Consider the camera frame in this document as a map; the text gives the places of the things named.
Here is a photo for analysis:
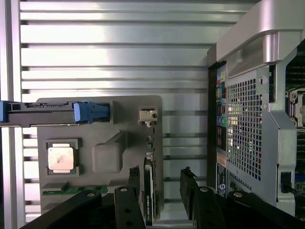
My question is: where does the open grey PC case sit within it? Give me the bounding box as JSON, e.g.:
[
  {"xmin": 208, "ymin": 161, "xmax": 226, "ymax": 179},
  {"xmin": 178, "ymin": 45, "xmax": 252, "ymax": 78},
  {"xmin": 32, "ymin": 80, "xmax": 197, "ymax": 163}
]
[{"xmin": 207, "ymin": 0, "xmax": 305, "ymax": 220}]

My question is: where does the grey plastic parts rack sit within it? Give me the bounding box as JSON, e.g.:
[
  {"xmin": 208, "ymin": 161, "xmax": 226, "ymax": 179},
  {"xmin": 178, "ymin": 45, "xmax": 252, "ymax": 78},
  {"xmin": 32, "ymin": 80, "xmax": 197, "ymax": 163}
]
[{"xmin": 35, "ymin": 95, "xmax": 195, "ymax": 227}]

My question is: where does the green motherboard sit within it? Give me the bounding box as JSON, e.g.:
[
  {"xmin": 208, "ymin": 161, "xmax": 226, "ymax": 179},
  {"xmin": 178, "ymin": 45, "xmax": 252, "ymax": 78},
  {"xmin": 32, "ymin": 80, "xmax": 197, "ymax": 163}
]
[{"xmin": 283, "ymin": 63, "xmax": 305, "ymax": 194}]

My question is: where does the hard disk with blue carrier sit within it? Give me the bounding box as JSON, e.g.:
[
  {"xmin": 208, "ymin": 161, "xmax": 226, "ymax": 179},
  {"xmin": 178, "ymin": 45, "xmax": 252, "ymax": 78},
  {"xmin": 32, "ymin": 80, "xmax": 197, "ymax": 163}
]
[{"xmin": 0, "ymin": 100, "xmax": 112, "ymax": 127}]

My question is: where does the metal CPU socket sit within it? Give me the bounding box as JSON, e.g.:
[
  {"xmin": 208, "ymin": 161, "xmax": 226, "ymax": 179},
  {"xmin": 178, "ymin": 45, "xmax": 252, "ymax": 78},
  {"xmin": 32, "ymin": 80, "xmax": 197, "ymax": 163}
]
[{"xmin": 287, "ymin": 91, "xmax": 305, "ymax": 129}]

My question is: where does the silver CPU chip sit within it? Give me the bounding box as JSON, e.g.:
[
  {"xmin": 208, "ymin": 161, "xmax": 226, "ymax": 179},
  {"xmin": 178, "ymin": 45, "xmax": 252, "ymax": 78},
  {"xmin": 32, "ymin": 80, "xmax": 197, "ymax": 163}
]
[{"xmin": 47, "ymin": 146, "xmax": 75, "ymax": 172}]

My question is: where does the loose green RAM stick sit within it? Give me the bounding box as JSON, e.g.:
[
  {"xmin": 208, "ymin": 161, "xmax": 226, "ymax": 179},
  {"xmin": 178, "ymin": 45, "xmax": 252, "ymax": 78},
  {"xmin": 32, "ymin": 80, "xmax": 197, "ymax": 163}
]
[{"xmin": 42, "ymin": 183, "xmax": 109, "ymax": 195}]

